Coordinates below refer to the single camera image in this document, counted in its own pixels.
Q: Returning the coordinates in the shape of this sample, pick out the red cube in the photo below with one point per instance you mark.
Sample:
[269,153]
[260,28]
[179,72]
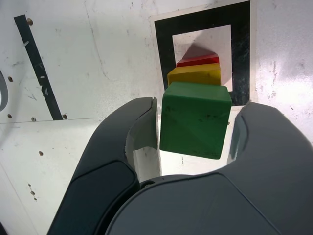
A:
[200,61]

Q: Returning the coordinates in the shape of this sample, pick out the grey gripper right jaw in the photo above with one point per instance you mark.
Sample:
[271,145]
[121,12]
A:
[195,210]

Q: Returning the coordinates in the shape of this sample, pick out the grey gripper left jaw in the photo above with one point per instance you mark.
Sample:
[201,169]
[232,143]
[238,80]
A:
[97,156]

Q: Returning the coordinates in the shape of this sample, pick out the yellow cube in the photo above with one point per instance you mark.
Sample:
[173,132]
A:
[195,76]

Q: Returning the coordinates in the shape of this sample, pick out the green cube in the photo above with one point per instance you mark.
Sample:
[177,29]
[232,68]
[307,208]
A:
[193,122]

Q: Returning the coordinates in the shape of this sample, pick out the black tape strip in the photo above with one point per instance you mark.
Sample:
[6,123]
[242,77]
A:
[36,66]

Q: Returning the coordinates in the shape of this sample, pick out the black tape square outline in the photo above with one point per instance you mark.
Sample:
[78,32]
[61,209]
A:
[240,61]

